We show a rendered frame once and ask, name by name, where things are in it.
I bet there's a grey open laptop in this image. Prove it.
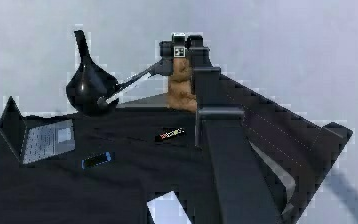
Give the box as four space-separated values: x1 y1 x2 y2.
0 96 76 165

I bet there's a black long-necked vase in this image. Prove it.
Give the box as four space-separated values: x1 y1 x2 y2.
65 29 120 118

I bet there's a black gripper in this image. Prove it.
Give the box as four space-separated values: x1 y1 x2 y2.
97 40 175 110

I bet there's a black table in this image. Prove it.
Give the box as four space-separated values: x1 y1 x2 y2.
0 68 354 224

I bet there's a brown teddy bear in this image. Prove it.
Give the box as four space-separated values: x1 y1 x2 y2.
167 57 198 113

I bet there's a black remote with coloured buttons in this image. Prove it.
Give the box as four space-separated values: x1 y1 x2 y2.
154 127 186 143

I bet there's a black phone with blue edge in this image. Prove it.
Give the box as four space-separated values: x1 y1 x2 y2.
81 151 115 170

